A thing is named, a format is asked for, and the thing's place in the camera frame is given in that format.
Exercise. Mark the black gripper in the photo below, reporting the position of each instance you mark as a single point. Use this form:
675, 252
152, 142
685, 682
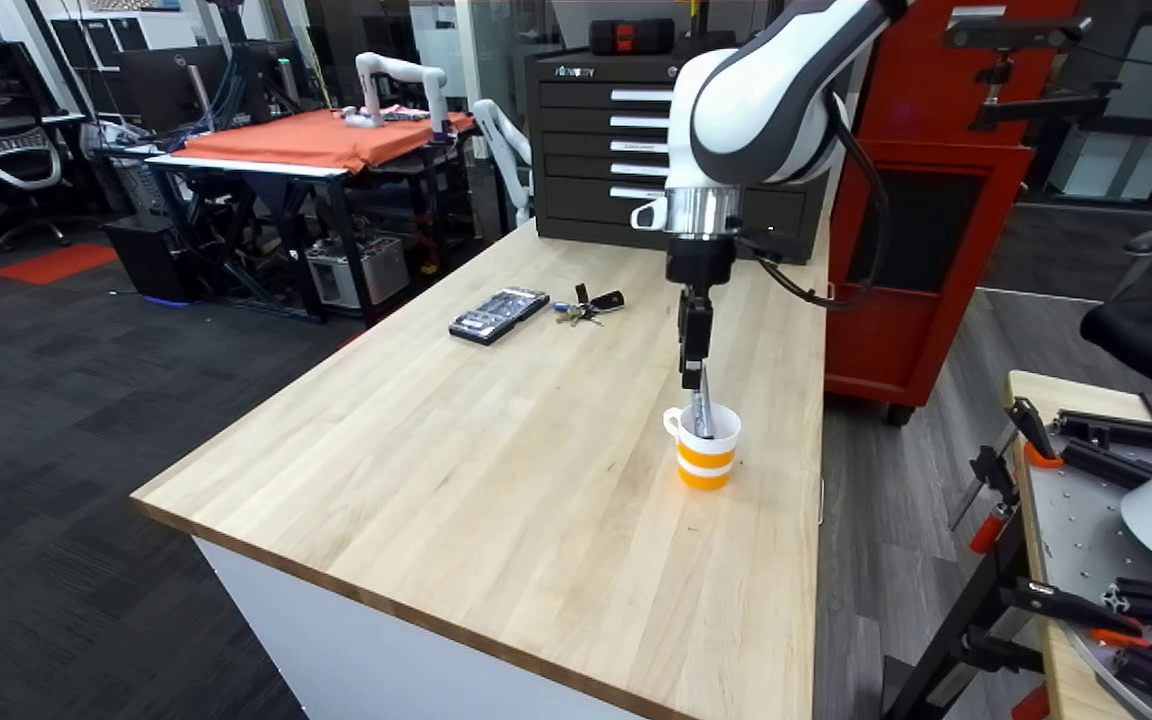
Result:
697, 264

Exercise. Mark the grey marker pen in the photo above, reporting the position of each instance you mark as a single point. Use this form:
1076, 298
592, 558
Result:
702, 415

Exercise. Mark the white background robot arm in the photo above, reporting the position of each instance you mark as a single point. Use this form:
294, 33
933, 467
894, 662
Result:
373, 113

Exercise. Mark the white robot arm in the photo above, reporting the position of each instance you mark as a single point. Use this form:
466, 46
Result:
745, 119

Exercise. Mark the white and orange mug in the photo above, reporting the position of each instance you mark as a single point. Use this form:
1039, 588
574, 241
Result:
707, 460

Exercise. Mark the bunch of keys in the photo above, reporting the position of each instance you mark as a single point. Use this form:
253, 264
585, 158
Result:
585, 304

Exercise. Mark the black smartphone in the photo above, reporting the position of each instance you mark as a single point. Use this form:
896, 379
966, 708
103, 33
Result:
498, 314

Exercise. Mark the dark drawer tool chest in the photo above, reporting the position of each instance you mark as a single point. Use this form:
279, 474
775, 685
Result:
597, 142

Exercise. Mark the white chair behind table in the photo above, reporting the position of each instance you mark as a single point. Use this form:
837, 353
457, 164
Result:
510, 152

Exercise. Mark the black box on chest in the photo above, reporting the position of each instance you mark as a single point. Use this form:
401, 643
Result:
633, 37

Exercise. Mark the red tool cabinet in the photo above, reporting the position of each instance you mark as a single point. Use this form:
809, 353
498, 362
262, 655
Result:
947, 113

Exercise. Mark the black clamp with orange pad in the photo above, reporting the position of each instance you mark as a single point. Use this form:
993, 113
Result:
1097, 447

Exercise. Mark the black office chair left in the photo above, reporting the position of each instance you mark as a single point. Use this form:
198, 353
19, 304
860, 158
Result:
28, 158

